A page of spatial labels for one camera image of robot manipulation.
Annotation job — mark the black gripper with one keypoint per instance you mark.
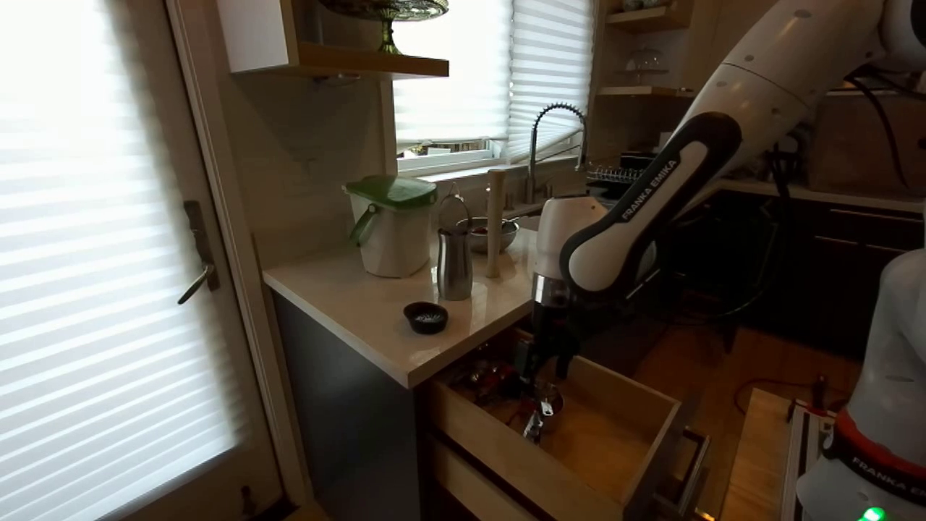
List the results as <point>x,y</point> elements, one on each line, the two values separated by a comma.
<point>550,344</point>

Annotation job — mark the red small object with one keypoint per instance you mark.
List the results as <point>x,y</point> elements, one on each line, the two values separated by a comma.
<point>546,412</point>

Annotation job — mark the wooden drawer dark front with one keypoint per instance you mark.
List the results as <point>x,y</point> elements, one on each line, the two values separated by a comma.
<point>474,493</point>
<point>597,445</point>

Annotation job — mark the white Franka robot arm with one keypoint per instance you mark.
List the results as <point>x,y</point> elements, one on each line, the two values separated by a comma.
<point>754,89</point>

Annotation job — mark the black kitchen utensil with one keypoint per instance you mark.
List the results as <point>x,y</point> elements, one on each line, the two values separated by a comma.
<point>487,377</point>

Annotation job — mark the steel arched kitchen faucet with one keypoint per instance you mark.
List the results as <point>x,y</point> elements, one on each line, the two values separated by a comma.
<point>535,147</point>

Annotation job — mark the small black round dish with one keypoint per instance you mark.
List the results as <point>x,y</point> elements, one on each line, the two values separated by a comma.
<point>426,316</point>

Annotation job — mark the steel cup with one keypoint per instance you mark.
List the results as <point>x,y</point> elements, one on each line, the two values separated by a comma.
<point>455,264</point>

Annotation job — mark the grey cabinet side panel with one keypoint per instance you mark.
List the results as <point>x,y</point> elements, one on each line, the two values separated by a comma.
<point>348,423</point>

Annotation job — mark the wooden robot platform board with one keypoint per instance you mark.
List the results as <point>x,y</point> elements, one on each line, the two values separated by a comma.
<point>760,464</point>

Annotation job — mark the dark corner base cabinets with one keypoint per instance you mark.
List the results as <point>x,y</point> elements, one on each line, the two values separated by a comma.
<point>828,272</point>

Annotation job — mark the white window blind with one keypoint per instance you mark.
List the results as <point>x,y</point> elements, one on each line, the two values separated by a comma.
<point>465,76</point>

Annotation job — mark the glass dish on stand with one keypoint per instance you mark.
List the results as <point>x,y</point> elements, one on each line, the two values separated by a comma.
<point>391,14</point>

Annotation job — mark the white door blind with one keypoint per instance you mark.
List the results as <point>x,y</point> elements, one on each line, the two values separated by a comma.
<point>98,272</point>

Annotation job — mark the aluminium base frame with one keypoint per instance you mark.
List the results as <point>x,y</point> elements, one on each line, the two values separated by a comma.
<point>807,454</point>

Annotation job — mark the wooden open wall shelves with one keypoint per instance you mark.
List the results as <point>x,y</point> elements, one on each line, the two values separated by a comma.
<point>643,91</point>

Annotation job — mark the wooden wall shelf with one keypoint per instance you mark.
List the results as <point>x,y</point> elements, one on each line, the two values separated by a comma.
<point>365,62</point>

